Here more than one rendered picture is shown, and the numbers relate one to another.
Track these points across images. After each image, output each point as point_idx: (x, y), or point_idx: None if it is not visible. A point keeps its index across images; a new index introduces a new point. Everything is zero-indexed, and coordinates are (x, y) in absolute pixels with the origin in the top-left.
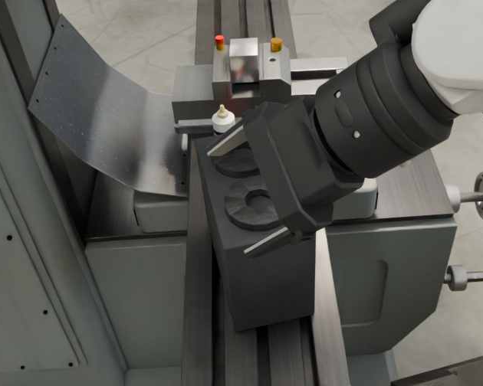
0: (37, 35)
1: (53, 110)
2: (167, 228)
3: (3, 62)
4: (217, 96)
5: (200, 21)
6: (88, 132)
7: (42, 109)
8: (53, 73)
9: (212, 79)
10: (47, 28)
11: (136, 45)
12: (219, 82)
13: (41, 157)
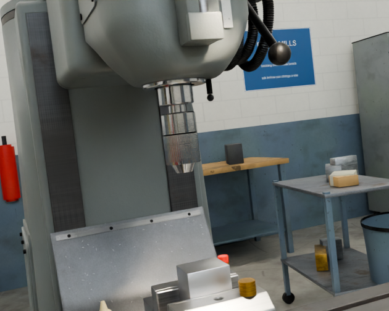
0: (129, 199)
1: (79, 252)
2: None
3: (41, 185)
4: (154, 310)
5: (371, 289)
6: (104, 294)
7: (66, 244)
8: (120, 233)
9: (156, 284)
10: (161, 205)
11: None
12: (153, 289)
13: (55, 287)
